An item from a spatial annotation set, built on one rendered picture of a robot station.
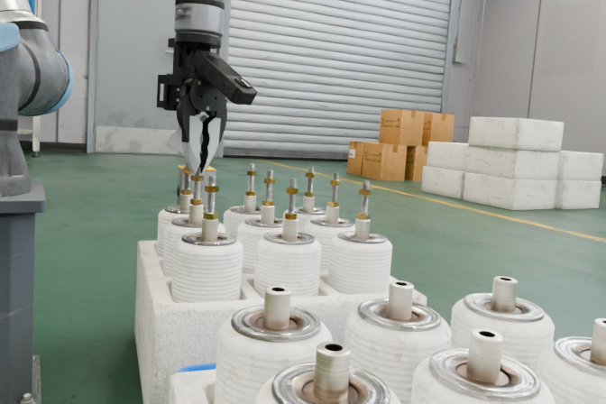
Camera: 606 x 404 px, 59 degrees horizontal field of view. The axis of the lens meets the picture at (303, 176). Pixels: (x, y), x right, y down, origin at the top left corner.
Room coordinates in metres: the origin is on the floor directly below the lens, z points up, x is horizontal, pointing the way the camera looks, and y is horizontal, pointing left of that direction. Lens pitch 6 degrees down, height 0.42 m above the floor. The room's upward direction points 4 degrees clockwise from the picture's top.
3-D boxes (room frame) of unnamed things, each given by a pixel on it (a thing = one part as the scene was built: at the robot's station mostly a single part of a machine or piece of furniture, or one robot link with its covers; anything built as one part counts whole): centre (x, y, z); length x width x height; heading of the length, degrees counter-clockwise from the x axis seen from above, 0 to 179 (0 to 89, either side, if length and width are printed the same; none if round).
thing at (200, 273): (0.73, 0.12, 0.16); 0.10 x 0.10 x 0.18
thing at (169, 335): (0.89, 0.05, 0.09); 0.39 x 0.39 x 0.18; 20
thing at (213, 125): (0.87, 0.17, 0.38); 0.06 x 0.03 x 0.09; 53
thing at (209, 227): (0.73, 0.12, 0.26); 0.02 x 0.02 x 0.03
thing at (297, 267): (0.77, 0.01, 0.16); 0.10 x 0.10 x 0.18
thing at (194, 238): (0.73, 0.12, 0.25); 0.08 x 0.08 x 0.01
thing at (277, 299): (0.44, 0.01, 0.26); 0.02 x 0.02 x 0.03
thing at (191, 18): (0.85, 0.18, 0.56); 0.08 x 0.08 x 0.05
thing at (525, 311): (0.52, -0.21, 0.25); 0.08 x 0.08 x 0.01
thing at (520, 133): (3.39, -1.31, 0.45); 0.39 x 0.39 x 0.18; 28
